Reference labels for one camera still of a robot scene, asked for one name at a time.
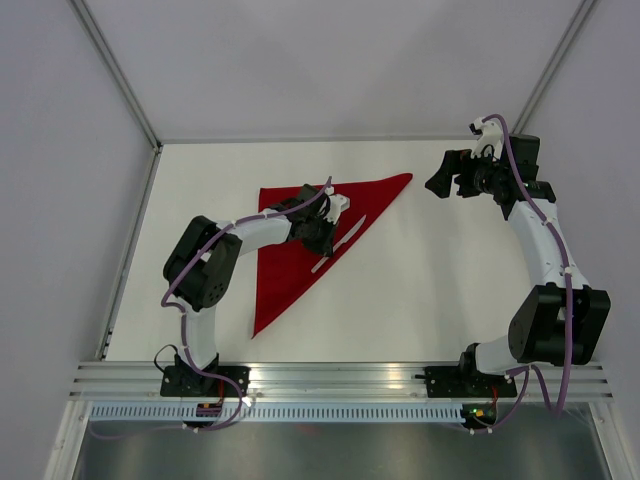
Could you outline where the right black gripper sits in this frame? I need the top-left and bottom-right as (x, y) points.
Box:
(426, 146), (508, 198)

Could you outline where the pink plastic knife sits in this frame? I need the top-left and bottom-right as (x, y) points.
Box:
(311, 215), (367, 274)

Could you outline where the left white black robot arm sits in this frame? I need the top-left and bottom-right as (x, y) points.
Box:
(161, 183), (350, 396)

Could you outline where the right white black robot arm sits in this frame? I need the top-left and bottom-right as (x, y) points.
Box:
(425, 135), (611, 395)

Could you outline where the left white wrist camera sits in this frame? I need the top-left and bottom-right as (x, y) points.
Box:
(320, 193), (350, 224)

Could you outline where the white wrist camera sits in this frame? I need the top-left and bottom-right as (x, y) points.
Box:
(469, 117), (504, 161)
(320, 193), (350, 224)

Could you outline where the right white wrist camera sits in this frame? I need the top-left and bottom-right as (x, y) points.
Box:
(469, 117), (504, 161)

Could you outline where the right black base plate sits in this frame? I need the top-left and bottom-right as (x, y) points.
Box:
(415, 366), (518, 399)

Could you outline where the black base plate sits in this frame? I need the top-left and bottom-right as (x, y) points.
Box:
(160, 364), (250, 398)
(415, 366), (518, 399)

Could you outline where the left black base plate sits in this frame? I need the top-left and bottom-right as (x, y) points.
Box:
(160, 364), (250, 398)

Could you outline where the aluminium frame right post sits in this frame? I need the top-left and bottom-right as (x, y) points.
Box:
(513, 0), (600, 134)

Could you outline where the aluminium frame post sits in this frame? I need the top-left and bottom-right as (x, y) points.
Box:
(67, 0), (162, 153)
(513, 0), (600, 134)

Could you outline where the aluminium front rail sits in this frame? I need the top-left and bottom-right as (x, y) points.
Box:
(67, 360), (614, 401)

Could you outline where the white slotted cable duct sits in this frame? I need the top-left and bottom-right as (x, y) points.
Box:
(90, 402), (465, 424)

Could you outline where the aluminium frame left post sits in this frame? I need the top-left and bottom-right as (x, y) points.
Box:
(67, 0), (162, 153)

